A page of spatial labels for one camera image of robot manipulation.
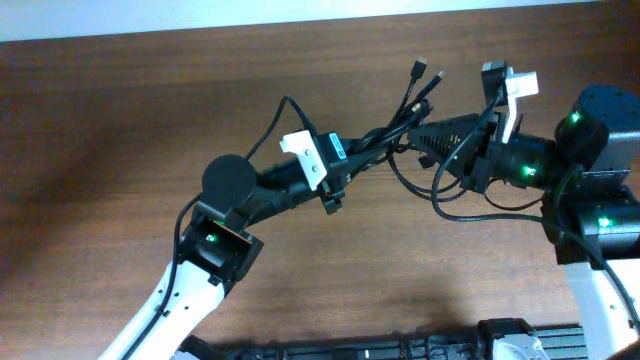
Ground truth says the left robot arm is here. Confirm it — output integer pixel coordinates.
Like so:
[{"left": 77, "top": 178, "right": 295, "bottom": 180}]
[{"left": 101, "top": 130, "right": 365, "bottom": 359}]

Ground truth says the camera cable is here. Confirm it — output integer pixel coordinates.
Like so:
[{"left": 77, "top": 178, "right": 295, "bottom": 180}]
[
  {"left": 430, "top": 94, "right": 640, "bottom": 336},
  {"left": 119, "top": 94, "right": 321, "bottom": 360}
]

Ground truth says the right camera cable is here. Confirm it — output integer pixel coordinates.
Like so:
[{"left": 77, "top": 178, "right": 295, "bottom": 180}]
[{"left": 430, "top": 94, "right": 640, "bottom": 336}]

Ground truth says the left camera cable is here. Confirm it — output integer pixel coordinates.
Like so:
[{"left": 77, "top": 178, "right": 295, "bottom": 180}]
[{"left": 119, "top": 94, "right": 321, "bottom": 360}]

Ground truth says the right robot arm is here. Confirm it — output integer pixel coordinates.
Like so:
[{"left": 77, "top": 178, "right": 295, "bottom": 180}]
[{"left": 408, "top": 85, "right": 639, "bottom": 359}]

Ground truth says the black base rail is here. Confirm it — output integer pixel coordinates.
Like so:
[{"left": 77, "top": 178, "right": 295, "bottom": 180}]
[{"left": 173, "top": 318, "right": 589, "bottom": 360}]

